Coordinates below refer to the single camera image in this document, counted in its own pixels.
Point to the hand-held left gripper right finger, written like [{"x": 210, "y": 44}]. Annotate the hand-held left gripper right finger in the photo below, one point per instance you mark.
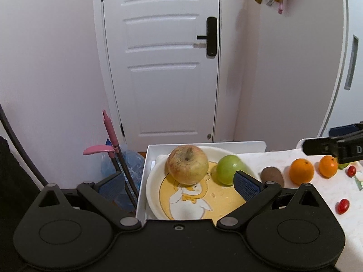
[{"x": 247, "y": 185}]

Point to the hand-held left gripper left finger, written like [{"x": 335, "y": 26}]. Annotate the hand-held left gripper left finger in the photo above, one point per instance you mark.
[{"x": 111, "y": 187}]

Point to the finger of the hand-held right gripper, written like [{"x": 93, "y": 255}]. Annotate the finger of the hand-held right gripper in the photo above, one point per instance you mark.
[
  {"x": 320, "y": 146},
  {"x": 344, "y": 129}
]

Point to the small orange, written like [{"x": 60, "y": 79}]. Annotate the small orange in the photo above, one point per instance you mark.
[{"x": 328, "y": 167}]

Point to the brown kiwi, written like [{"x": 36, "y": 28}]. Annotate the brown kiwi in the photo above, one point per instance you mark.
[{"x": 271, "y": 177}]

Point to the large orange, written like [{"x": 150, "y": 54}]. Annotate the large orange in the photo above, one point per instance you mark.
[{"x": 301, "y": 171}]

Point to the red cherry tomato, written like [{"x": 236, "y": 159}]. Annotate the red cherry tomato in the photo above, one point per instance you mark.
[
  {"x": 342, "y": 206},
  {"x": 351, "y": 170}
]

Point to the cream bowl with duck print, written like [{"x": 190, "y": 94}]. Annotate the cream bowl with duck print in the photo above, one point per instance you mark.
[{"x": 158, "y": 192}]

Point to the green apple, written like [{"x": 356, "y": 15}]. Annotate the green apple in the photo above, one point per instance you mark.
[{"x": 228, "y": 170}]

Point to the small green fruit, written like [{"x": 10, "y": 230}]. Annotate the small green fruit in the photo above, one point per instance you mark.
[{"x": 343, "y": 165}]

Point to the clear blue water bottle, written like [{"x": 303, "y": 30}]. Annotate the clear blue water bottle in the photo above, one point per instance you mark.
[{"x": 133, "y": 161}]

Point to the pale green plastic piece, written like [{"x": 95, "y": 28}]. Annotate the pale green plastic piece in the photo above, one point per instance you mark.
[{"x": 359, "y": 180}]

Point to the cream patterned tablecloth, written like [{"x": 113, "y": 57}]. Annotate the cream patterned tablecloth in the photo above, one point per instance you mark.
[{"x": 323, "y": 201}]

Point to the yellow red apple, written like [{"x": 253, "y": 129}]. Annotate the yellow red apple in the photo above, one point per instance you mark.
[{"x": 187, "y": 164}]

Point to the white wardrobe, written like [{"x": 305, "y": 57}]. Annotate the white wardrobe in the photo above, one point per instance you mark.
[{"x": 340, "y": 19}]

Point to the white panelled door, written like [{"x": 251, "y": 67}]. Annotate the white panelled door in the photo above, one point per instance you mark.
[{"x": 161, "y": 62}]

